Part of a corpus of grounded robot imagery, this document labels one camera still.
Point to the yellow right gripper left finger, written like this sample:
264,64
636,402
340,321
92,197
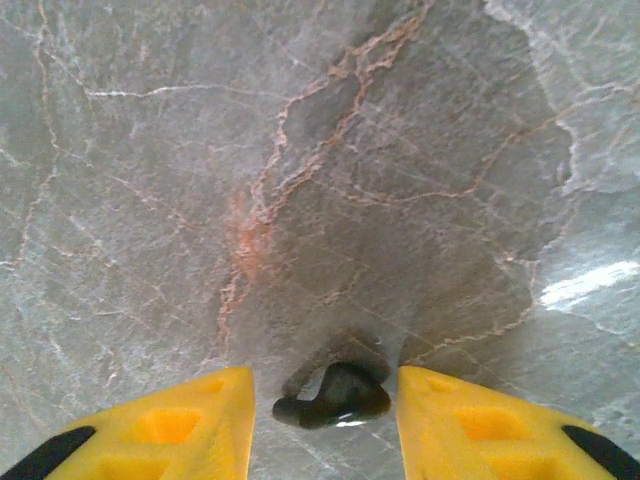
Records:
150,450

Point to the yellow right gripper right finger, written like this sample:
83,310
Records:
475,450

